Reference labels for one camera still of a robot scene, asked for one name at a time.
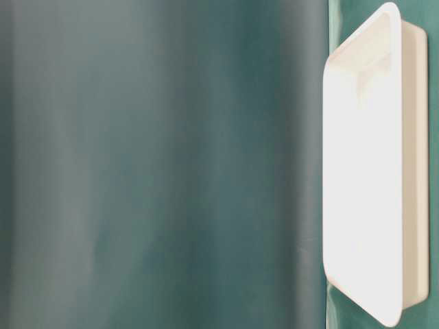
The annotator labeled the white plastic case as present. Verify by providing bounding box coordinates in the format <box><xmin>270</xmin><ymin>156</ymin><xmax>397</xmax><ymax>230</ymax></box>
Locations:
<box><xmin>322</xmin><ymin>2</ymin><xmax>429</xmax><ymax>327</ymax></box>

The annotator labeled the green table cloth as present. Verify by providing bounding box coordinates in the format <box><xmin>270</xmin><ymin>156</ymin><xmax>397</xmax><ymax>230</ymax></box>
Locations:
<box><xmin>1</xmin><ymin>1</ymin><xmax>380</xmax><ymax>328</ymax></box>

